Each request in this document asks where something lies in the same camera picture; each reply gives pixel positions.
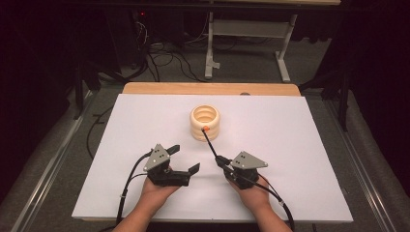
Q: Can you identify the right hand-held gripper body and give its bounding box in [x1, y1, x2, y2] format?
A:
[223, 151, 269, 190]

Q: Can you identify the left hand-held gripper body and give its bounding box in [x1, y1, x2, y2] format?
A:
[142, 143, 191, 188]

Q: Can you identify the black makeup brush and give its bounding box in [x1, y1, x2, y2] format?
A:
[201, 128, 219, 159]

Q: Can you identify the cream ringed brush holder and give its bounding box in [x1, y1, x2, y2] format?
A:
[189, 103, 221, 142]

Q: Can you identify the person's right hand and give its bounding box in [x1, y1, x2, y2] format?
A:
[227, 176, 273, 212]

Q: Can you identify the person's left hand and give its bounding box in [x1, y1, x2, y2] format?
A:
[138, 176, 181, 212]

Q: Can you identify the white table board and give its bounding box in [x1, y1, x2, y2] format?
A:
[71, 93, 354, 224]

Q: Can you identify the wooden table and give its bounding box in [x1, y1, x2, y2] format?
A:
[122, 81, 302, 97]

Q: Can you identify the black metal stand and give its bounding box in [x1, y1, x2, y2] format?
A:
[71, 59, 102, 121]
[299, 61, 353, 132]

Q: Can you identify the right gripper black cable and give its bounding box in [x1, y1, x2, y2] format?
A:
[231, 168, 296, 232]

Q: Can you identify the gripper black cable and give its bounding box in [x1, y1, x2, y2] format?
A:
[231, 168, 296, 232]
[115, 150, 154, 226]

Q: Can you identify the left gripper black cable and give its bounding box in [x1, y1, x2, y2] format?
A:
[115, 150, 154, 226]

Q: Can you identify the black floor cable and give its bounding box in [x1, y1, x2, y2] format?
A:
[85, 105, 114, 160]

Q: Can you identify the tangle of floor cables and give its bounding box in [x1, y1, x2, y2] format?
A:
[130, 13, 211, 84]

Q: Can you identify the metal floor rail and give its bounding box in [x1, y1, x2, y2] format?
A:
[323, 96, 399, 232]
[9, 91, 96, 232]

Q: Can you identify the white metal desk frame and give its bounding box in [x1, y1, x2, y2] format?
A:
[204, 11, 299, 83]

